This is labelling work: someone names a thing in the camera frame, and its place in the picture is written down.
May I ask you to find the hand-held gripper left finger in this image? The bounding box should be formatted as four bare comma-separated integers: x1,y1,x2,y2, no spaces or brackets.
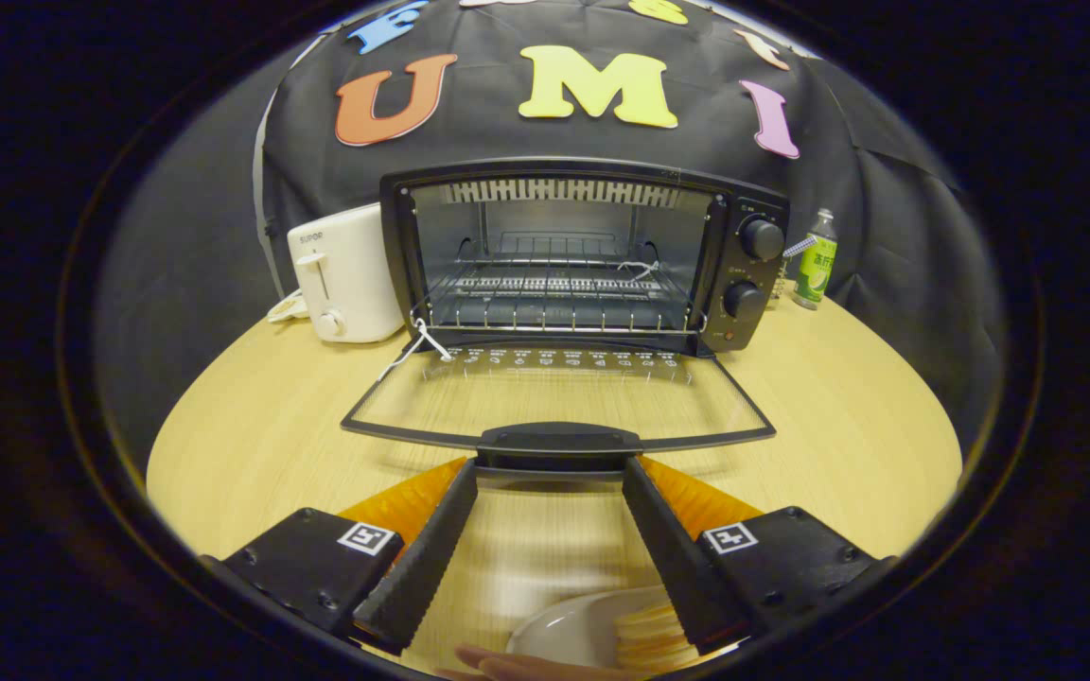
202,459,480,656

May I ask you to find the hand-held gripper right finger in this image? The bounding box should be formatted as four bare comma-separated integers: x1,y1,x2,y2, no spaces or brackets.
623,456,898,656

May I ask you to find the yellow ridged bread roll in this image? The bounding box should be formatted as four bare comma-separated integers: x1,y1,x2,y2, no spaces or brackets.
613,603,703,674

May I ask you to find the black toaster oven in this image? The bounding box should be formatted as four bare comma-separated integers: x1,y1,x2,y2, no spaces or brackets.
341,156,790,474

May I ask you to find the white pop-up toaster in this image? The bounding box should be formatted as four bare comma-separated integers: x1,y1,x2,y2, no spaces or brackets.
286,203,406,344

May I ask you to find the white plate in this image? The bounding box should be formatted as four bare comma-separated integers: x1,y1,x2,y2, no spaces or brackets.
505,585,697,674

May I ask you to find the green label drink bottle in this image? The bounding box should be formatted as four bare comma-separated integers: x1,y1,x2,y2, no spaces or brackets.
793,208,839,311

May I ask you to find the white string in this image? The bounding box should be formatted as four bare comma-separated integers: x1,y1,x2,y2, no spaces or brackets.
377,317,456,381

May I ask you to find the white toaster cable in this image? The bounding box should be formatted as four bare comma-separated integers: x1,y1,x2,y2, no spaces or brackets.
267,288,310,324

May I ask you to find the small wire basket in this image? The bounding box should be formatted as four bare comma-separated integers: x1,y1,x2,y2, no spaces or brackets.
770,251,798,309

